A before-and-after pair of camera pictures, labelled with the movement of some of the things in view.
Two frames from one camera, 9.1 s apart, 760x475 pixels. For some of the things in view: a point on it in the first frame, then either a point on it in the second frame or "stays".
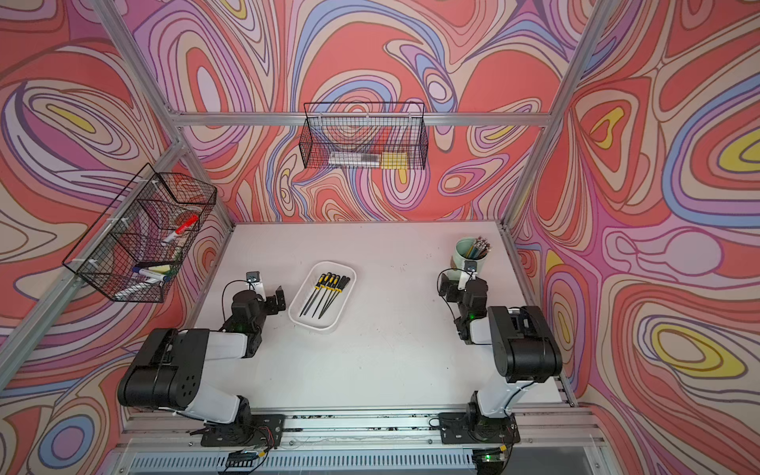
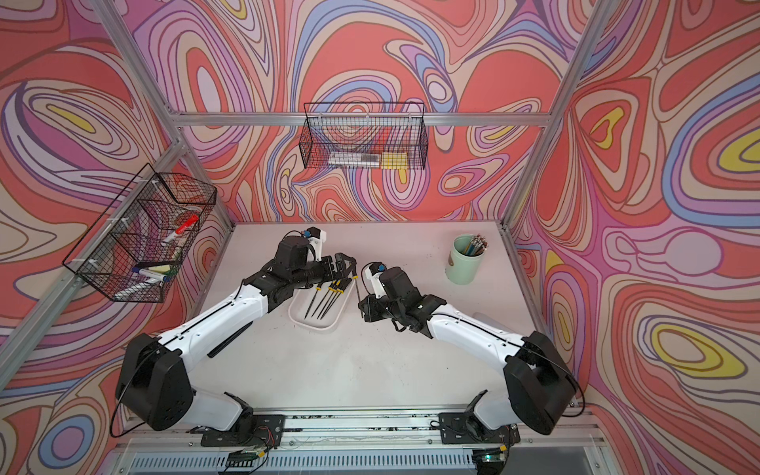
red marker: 185,227 stays
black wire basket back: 364,136 stays
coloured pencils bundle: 479,248 stays
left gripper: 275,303 -> 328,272
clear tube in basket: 355,159 stays
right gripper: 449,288 -> 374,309
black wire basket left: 134,249 stays
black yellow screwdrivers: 335,284 stays
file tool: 318,287 -> 355,277
